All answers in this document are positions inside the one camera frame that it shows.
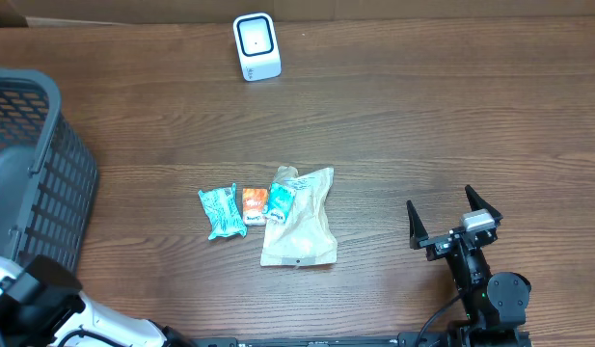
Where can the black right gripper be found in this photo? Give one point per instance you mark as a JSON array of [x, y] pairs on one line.
[[438, 245]]

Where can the beige plastic pouch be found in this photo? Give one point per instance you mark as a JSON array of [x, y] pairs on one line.
[[305, 238]]

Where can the teal tissue pack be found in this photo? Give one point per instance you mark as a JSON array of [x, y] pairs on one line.
[[279, 202]]

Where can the orange tissue pack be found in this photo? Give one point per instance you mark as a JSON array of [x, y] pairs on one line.
[[253, 202]]

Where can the green snack packet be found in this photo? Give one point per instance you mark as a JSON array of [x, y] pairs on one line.
[[221, 209]]

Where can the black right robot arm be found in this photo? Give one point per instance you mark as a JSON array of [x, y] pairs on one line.
[[495, 304]]

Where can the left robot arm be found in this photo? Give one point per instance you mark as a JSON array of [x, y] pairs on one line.
[[43, 304]]

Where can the white barcode scanner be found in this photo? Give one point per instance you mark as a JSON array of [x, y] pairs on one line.
[[257, 47]]

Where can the grey plastic mesh basket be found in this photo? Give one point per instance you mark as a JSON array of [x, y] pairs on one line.
[[48, 177]]

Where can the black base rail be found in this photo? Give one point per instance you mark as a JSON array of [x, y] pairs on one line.
[[316, 342]]

